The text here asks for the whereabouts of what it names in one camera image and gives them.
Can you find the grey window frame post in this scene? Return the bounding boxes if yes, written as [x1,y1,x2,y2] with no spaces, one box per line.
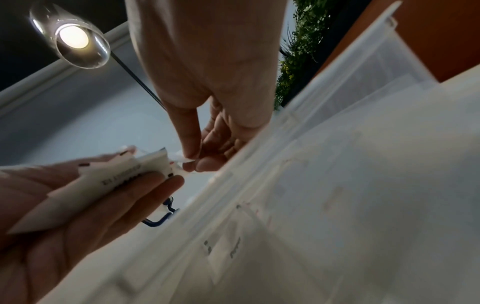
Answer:
[109,52,169,113]

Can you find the person's right hand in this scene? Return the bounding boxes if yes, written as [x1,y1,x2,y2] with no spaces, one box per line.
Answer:
[125,0,290,173]

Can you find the clear compartment tray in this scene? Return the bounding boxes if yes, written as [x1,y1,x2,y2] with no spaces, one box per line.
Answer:
[36,0,480,304]

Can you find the person's left hand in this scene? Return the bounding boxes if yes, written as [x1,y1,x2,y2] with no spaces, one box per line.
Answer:
[0,145,186,304]

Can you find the glass pendant lamp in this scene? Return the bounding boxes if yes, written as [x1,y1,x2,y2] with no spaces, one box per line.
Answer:
[29,2,112,70]

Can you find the black planter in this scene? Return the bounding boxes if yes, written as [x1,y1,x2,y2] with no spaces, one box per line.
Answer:
[310,0,378,67]

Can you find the green leafy plant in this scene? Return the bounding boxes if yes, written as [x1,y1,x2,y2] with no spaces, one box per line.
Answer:
[273,0,335,111]

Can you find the sorted sachets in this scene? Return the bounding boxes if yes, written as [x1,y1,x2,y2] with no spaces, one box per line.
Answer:
[202,228,249,277]

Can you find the clear lidded plastic container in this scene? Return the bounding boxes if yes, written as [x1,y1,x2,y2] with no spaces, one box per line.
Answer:
[142,196,182,229]

